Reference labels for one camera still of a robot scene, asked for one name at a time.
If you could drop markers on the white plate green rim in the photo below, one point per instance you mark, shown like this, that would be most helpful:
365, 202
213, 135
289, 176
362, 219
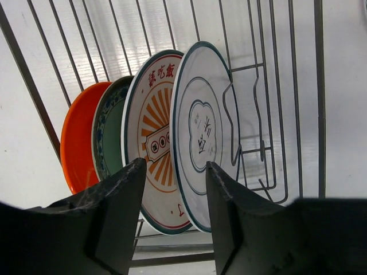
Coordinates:
204, 126

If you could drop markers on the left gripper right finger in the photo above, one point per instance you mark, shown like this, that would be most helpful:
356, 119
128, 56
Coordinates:
252, 235

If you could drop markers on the wire dish rack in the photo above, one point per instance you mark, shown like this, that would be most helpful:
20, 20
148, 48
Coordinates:
52, 50

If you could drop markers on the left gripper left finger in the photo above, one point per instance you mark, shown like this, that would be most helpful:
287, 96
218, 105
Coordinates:
91, 232

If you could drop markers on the white plate orange sunburst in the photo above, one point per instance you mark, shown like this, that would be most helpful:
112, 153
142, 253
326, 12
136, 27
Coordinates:
145, 133

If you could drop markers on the green patterned plate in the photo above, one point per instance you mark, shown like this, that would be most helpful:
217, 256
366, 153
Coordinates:
106, 128

